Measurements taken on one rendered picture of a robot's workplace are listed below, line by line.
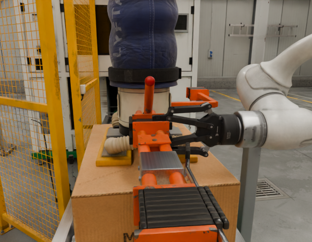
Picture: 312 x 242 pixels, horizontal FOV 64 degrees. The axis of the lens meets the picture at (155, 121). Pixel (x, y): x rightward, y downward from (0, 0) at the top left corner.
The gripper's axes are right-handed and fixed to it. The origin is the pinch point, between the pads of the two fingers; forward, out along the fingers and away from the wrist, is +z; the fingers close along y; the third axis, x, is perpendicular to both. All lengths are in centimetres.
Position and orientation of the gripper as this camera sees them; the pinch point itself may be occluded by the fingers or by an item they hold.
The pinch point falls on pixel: (150, 130)
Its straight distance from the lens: 59.1
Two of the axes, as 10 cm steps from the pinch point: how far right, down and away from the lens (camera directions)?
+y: -0.1, 9.7, 2.6
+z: -10.0, 0.1, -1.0
